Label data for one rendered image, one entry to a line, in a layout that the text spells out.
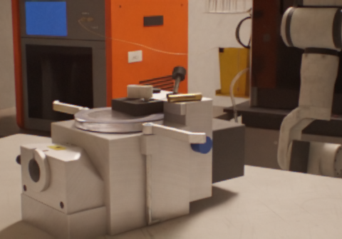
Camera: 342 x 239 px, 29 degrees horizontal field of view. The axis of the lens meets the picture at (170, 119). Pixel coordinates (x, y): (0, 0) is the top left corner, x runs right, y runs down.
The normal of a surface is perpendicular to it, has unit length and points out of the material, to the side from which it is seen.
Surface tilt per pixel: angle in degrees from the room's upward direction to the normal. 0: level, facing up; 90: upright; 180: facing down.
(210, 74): 90
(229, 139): 90
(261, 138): 90
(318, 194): 0
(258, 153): 90
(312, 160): 79
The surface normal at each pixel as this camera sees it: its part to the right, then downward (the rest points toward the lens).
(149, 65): 0.86, 0.09
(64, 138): -0.77, 0.12
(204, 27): -0.51, 0.16
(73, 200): 0.65, 0.15
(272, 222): 0.00, -0.98
